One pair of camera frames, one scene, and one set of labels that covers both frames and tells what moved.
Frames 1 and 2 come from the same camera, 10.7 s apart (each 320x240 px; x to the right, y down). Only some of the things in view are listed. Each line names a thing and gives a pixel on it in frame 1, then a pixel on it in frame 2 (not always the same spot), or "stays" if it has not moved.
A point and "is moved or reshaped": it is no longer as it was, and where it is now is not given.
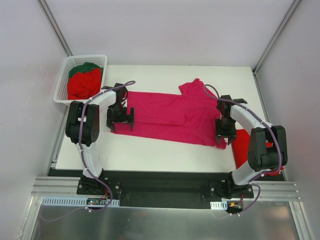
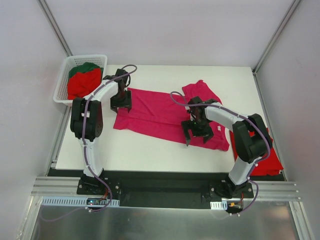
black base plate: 164,188 stays
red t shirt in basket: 85,85 stays
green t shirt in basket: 84,68 stays
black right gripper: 225,131 → 198,129
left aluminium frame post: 53,25 stays
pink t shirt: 189,117 is moved or reshaped
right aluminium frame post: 275,36 stays
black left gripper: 120,119 → 121,102
